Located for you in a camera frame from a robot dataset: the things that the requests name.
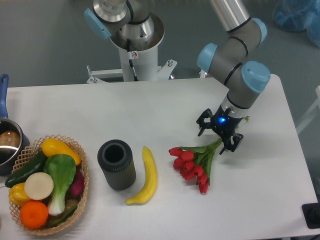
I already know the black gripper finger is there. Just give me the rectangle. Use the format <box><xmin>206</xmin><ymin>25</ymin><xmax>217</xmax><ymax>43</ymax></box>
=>
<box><xmin>196</xmin><ymin>108</ymin><xmax>214</xmax><ymax>137</ymax></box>
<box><xmin>219</xmin><ymin>133</ymin><xmax>244</xmax><ymax>155</ymax></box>

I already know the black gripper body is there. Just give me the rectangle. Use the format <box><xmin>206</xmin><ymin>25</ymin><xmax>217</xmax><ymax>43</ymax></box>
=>
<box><xmin>210</xmin><ymin>106</ymin><xmax>243</xmax><ymax>138</ymax></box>

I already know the red tulip bouquet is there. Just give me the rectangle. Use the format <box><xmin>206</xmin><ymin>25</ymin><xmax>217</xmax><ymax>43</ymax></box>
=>
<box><xmin>168</xmin><ymin>138</ymin><xmax>223</xmax><ymax>194</ymax></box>

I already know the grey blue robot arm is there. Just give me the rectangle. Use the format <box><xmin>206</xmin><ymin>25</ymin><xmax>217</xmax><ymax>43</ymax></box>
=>
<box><xmin>84</xmin><ymin>0</ymin><xmax>271</xmax><ymax>151</ymax></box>

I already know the yellow banana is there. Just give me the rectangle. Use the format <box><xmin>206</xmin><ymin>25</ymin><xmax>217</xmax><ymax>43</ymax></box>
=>
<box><xmin>125</xmin><ymin>146</ymin><xmax>158</xmax><ymax>205</ymax></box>

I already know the dark grey ribbed vase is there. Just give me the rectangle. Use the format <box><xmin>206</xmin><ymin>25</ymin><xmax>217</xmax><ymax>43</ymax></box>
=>
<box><xmin>97</xmin><ymin>139</ymin><xmax>136</xmax><ymax>191</ymax></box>

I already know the black device at edge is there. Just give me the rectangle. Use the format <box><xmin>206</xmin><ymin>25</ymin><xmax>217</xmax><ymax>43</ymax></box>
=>
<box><xmin>301</xmin><ymin>202</ymin><xmax>320</xmax><ymax>229</ymax></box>

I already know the blue plastic bag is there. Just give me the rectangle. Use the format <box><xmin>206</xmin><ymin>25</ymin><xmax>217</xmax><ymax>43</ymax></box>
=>
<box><xmin>272</xmin><ymin>0</ymin><xmax>320</xmax><ymax>47</ymax></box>

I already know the purple red sweet potato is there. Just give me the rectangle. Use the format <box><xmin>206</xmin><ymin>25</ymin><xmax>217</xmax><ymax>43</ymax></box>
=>
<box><xmin>69</xmin><ymin>168</ymin><xmax>85</xmax><ymax>198</ymax></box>

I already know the green bok choy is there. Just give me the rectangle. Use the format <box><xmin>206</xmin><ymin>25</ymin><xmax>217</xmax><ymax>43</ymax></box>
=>
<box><xmin>43</xmin><ymin>154</ymin><xmax>76</xmax><ymax>216</ymax></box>

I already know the yellow squash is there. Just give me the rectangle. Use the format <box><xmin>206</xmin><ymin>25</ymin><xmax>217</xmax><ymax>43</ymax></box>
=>
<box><xmin>41</xmin><ymin>138</ymin><xmax>82</xmax><ymax>166</ymax></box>

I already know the woven wicker basket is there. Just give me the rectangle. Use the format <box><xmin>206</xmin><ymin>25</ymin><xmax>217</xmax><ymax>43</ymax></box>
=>
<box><xmin>9</xmin><ymin>134</ymin><xmax>89</xmax><ymax>236</ymax></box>

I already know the green chili pepper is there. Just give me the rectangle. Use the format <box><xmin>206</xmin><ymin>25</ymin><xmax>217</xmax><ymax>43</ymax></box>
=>
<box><xmin>46</xmin><ymin>204</ymin><xmax>78</xmax><ymax>228</ymax></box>

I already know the dark green cucumber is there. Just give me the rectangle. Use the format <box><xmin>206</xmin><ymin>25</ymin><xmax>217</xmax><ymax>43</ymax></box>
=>
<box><xmin>5</xmin><ymin>150</ymin><xmax>48</xmax><ymax>188</ymax></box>

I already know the cream round slice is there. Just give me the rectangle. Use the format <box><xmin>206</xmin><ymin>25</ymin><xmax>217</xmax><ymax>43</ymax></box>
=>
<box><xmin>24</xmin><ymin>172</ymin><xmax>54</xmax><ymax>201</ymax></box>

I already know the orange fruit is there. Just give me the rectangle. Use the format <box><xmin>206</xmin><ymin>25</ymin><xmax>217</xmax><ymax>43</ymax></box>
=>
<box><xmin>19</xmin><ymin>201</ymin><xmax>49</xmax><ymax>229</ymax></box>

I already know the yellow bell pepper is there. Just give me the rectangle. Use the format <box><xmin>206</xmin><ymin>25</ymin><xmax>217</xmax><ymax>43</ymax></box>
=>
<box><xmin>9</xmin><ymin>182</ymin><xmax>31</xmax><ymax>207</ymax></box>

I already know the white frame at right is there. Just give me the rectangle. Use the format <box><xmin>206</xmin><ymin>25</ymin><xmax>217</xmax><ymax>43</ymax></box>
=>
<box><xmin>295</xmin><ymin>85</ymin><xmax>320</xmax><ymax>135</ymax></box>

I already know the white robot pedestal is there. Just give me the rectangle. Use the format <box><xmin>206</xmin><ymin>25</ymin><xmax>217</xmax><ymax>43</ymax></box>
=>
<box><xmin>84</xmin><ymin>9</ymin><xmax>177</xmax><ymax>82</ymax></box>

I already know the black cable on pedestal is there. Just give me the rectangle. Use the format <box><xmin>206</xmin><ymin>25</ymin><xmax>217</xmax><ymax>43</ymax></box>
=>
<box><xmin>126</xmin><ymin>38</ymin><xmax>139</xmax><ymax>82</ymax></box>

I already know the blue handled saucepan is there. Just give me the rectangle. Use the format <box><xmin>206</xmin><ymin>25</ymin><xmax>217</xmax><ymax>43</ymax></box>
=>
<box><xmin>0</xmin><ymin>74</ymin><xmax>30</xmax><ymax>176</ymax></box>

